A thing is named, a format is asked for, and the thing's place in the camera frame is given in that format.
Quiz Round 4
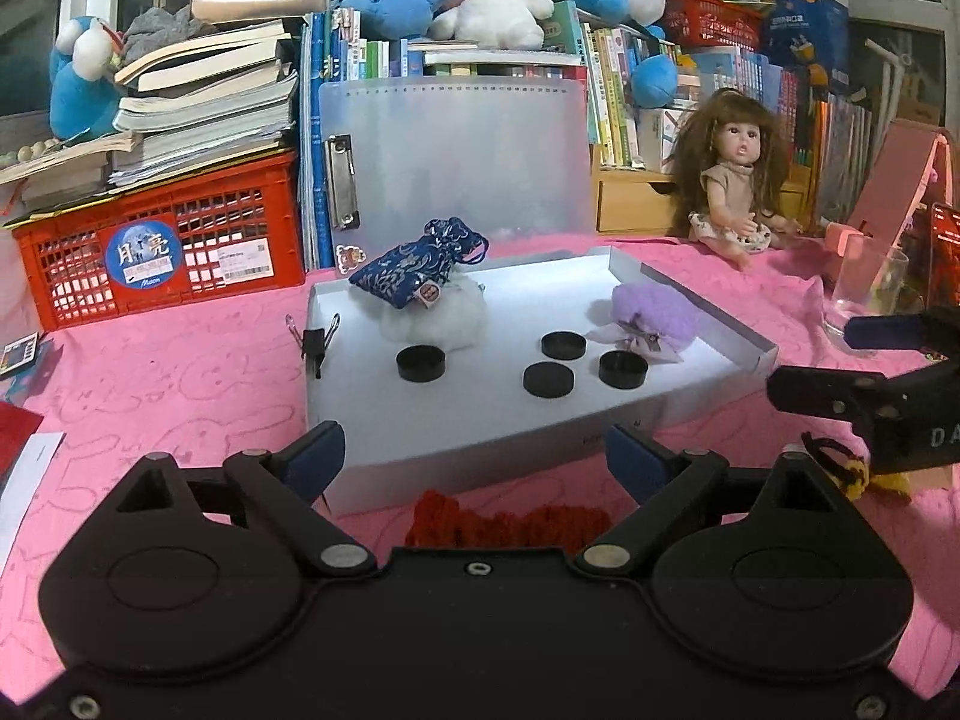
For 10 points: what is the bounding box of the white fluffy pompom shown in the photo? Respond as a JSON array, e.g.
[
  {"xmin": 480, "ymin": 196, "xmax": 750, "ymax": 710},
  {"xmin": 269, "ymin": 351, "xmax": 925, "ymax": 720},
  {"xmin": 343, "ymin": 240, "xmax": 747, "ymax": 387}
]
[{"xmin": 378, "ymin": 277, "xmax": 489, "ymax": 353}]

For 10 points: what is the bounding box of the blue white cat plush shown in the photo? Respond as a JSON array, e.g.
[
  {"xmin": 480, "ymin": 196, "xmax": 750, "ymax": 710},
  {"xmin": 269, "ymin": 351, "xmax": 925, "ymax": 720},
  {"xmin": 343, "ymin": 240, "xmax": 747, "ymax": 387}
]
[{"xmin": 48, "ymin": 15, "xmax": 125, "ymax": 143}]

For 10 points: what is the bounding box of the row of thin children's books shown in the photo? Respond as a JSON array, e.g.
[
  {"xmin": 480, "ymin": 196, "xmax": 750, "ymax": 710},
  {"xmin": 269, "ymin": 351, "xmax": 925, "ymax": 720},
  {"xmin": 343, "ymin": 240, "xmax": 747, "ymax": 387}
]
[{"xmin": 551, "ymin": 0, "xmax": 703, "ymax": 170}]

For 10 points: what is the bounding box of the red knitted piece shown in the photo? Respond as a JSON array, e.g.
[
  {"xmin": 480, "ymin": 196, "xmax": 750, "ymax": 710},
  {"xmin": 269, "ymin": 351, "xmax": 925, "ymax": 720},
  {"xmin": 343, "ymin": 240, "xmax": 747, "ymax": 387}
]
[{"xmin": 405, "ymin": 490, "xmax": 613, "ymax": 553}]

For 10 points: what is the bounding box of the white shallow tray box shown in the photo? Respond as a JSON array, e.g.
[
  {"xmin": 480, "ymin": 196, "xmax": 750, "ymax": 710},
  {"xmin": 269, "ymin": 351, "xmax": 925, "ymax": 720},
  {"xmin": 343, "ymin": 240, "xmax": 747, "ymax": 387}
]
[{"xmin": 304, "ymin": 244, "xmax": 782, "ymax": 519}]

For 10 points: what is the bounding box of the wooden desktop drawer organizer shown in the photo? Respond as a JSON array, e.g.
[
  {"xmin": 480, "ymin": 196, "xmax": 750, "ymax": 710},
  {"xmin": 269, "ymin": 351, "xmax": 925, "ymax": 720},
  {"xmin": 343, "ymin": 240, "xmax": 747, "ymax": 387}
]
[{"xmin": 591, "ymin": 146, "xmax": 827, "ymax": 236}]

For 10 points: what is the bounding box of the wooden bead string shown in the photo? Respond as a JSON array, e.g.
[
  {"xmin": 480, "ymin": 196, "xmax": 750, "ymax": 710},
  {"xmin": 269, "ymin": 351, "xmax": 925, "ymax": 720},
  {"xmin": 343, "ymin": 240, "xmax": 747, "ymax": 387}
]
[{"xmin": 0, "ymin": 138, "xmax": 62, "ymax": 170}]

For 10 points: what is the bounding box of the dark red box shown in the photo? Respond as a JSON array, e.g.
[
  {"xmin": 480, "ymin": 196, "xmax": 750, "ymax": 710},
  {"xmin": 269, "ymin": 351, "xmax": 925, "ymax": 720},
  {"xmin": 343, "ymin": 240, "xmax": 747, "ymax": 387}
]
[{"xmin": 925, "ymin": 202, "xmax": 960, "ymax": 362}]

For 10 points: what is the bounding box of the purple fluffy plush keychain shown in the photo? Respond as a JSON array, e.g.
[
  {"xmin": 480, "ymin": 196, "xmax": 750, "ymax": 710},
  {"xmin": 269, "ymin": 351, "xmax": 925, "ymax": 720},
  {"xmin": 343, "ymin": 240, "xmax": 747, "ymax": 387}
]
[{"xmin": 611, "ymin": 283, "xmax": 700, "ymax": 350}]

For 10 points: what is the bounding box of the pink embossed blanket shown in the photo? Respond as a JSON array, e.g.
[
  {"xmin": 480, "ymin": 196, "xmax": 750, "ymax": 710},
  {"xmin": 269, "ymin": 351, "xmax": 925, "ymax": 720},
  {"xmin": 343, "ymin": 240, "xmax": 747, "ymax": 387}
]
[{"xmin": 0, "ymin": 229, "xmax": 960, "ymax": 700}]

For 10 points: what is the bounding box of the translucent clipboard case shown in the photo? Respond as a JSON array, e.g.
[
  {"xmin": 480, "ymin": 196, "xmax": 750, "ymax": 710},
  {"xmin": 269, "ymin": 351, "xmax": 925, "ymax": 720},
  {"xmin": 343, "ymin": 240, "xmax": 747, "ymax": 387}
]
[{"xmin": 315, "ymin": 75, "xmax": 590, "ymax": 272}]

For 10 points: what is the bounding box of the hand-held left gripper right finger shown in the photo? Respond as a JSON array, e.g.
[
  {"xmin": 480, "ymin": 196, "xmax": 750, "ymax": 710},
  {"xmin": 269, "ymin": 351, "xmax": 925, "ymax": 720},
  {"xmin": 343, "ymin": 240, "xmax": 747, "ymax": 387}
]
[{"xmin": 574, "ymin": 424, "xmax": 847, "ymax": 572}]

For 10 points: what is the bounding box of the red envelope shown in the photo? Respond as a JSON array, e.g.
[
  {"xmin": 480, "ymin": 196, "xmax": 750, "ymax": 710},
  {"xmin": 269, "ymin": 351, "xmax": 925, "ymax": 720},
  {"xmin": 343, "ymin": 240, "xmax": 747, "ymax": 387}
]
[{"xmin": 0, "ymin": 400, "xmax": 44, "ymax": 497}]

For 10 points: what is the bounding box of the grey crumpled cloth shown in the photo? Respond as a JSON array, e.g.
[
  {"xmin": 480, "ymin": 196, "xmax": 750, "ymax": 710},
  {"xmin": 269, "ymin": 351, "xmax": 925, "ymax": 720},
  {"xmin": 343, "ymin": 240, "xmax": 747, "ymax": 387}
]
[{"xmin": 120, "ymin": 6, "xmax": 200, "ymax": 65}]

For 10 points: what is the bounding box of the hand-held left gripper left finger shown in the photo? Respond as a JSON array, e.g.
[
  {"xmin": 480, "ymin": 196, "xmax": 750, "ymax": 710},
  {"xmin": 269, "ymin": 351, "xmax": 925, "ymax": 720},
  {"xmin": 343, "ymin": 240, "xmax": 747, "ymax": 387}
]
[{"xmin": 112, "ymin": 420, "xmax": 380, "ymax": 580}]

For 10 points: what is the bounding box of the black binder clip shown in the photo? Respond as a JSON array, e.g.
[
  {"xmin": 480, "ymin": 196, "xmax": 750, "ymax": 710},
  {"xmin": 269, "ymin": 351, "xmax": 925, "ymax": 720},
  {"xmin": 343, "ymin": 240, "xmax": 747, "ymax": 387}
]
[{"xmin": 284, "ymin": 311, "xmax": 343, "ymax": 380}]

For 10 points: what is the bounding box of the blue printed bag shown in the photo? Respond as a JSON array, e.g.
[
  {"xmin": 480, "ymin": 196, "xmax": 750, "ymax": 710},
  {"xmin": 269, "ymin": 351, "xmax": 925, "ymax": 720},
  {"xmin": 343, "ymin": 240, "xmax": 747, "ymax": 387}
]
[{"xmin": 760, "ymin": 0, "xmax": 853, "ymax": 95}]

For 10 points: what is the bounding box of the white pipe rack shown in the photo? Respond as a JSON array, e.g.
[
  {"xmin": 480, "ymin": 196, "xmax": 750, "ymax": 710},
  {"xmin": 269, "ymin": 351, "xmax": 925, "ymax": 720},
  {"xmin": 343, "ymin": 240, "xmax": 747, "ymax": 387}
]
[{"xmin": 865, "ymin": 37, "xmax": 914, "ymax": 122}]

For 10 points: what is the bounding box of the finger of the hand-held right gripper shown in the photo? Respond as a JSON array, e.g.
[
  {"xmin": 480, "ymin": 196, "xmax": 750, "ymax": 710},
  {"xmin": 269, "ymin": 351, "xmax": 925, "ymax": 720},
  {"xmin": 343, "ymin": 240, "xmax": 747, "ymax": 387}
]
[
  {"xmin": 843, "ymin": 306, "xmax": 960, "ymax": 355},
  {"xmin": 765, "ymin": 363, "xmax": 907, "ymax": 430}
]

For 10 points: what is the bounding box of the blue alien plush toy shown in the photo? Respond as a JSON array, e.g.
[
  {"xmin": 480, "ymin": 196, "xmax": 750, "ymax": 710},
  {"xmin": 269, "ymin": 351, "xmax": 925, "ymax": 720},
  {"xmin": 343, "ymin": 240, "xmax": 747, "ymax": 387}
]
[{"xmin": 330, "ymin": 0, "xmax": 466, "ymax": 43}]

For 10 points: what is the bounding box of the red plastic crate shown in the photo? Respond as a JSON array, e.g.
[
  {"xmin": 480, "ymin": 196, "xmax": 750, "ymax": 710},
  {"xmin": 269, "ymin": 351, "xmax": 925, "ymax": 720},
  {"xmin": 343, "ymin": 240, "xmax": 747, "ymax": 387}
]
[{"xmin": 11, "ymin": 150, "xmax": 308, "ymax": 332}]

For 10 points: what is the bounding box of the brown haired baby doll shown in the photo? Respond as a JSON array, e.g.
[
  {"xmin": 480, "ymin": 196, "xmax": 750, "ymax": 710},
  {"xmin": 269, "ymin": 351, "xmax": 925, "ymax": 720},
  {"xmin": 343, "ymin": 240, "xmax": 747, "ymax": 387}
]
[{"xmin": 667, "ymin": 87, "xmax": 805, "ymax": 272}]

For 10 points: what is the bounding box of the pale fabric sachet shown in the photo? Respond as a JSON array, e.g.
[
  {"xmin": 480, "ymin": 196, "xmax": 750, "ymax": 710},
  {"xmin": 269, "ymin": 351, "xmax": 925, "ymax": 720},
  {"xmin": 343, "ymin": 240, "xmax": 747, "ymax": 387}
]
[{"xmin": 585, "ymin": 319, "xmax": 685, "ymax": 365}]

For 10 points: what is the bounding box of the red mesh basket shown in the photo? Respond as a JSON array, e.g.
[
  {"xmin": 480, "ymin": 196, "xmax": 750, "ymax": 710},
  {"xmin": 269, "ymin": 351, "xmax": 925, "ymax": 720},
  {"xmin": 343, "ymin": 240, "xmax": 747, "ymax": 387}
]
[{"xmin": 664, "ymin": 0, "xmax": 774, "ymax": 54}]

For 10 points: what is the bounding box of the small colourful card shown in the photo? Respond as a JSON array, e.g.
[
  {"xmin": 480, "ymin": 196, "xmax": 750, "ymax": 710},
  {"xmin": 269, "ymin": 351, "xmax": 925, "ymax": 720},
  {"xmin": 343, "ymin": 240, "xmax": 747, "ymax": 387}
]
[{"xmin": 0, "ymin": 331, "xmax": 43, "ymax": 380}]

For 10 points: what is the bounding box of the small pink block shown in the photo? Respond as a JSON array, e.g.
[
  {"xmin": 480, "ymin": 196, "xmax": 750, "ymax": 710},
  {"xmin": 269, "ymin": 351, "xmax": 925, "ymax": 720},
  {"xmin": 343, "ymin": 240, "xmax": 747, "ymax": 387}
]
[{"xmin": 823, "ymin": 223, "xmax": 865, "ymax": 260}]

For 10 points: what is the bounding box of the blue patterned drawstring pouch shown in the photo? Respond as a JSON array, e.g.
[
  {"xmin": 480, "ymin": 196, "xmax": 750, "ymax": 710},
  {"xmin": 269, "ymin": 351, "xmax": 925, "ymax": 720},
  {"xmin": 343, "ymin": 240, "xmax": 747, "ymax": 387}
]
[{"xmin": 349, "ymin": 217, "xmax": 491, "ymax": 311}]

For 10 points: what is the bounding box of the row of blue spined books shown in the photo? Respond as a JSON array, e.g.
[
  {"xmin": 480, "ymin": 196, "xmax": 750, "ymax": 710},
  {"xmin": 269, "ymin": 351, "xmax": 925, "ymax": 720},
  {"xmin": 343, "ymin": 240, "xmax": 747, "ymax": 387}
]
[{"xmin": 298, "ymin": 10, "xmax": 587, "ymax": 272}]

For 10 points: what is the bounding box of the pink wooden ramp toy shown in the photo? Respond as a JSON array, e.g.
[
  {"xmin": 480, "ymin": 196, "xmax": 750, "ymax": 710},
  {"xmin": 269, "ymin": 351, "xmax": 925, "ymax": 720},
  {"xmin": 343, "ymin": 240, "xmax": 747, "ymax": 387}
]
[{"xmin": 846, "ymin": 118, "xmax": 955, "ymax": 249}]

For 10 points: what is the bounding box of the clear glass mug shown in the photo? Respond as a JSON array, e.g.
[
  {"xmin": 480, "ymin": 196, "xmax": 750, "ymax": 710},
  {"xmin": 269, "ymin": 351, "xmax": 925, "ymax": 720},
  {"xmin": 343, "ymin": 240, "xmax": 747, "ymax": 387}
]
[{"xmin": 821, "ymin": 236, "xmax": 913, "ymax": 358}]

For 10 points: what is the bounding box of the stack of paperback books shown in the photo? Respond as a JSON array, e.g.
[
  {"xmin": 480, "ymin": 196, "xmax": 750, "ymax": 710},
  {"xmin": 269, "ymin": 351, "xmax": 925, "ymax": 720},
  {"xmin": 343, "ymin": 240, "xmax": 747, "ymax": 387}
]
[{"xmin": 0, "ymin": 0, "xmax": 302, "ymax": 205}]

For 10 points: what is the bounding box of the yellow black braided charm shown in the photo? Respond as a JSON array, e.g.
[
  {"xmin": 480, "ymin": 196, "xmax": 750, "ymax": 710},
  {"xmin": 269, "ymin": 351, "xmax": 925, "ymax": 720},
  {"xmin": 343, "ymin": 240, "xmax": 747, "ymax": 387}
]
[{"xmin": 801, "ymin": 431, "xmax": 917, "ymax": 505}]

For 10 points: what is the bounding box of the white paper sheet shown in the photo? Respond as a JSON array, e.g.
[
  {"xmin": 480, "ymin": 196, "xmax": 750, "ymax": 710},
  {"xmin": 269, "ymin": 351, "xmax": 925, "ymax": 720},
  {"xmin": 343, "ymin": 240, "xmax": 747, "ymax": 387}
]
[{"xmin": 0, "ymin": 431, "xmax": 68, "ymax": 572}]

